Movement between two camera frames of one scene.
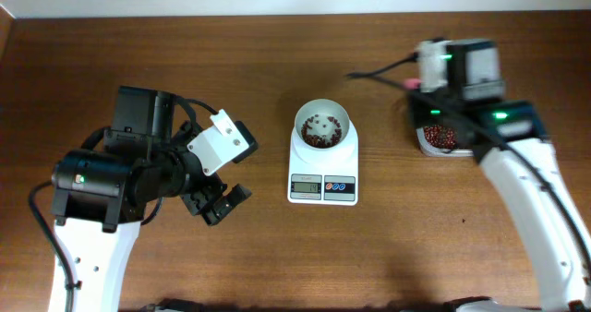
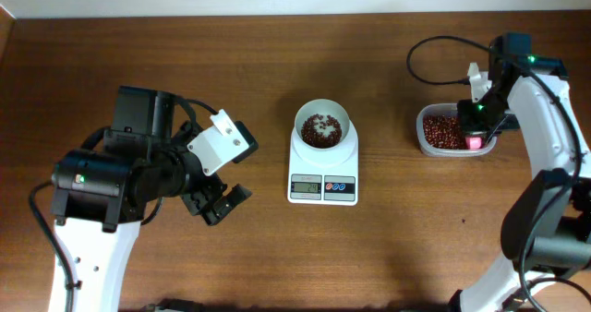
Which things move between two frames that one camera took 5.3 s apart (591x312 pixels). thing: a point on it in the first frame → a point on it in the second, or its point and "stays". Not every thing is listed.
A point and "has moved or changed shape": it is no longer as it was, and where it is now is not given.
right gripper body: [420, 114] → [480, 122]
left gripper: [212, 188] stays
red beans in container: [446, 138] stays
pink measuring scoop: [412, 84] has moved or changed shape
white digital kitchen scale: [324, 176] stays
